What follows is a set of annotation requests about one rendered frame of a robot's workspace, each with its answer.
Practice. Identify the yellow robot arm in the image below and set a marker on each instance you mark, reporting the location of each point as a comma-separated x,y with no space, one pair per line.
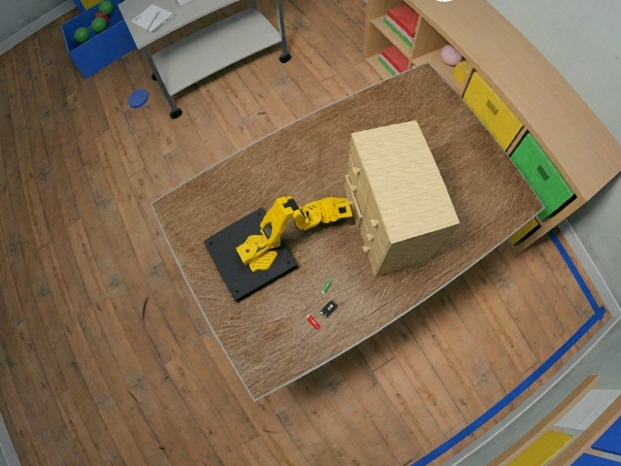
284,208

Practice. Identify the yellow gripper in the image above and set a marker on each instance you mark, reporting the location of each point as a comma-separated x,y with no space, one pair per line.
331,213

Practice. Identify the black 9v battery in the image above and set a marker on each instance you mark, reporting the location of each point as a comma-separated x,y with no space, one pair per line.
329,308

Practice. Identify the wooden chest of drawers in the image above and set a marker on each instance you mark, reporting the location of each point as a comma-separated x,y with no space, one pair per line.
412,199

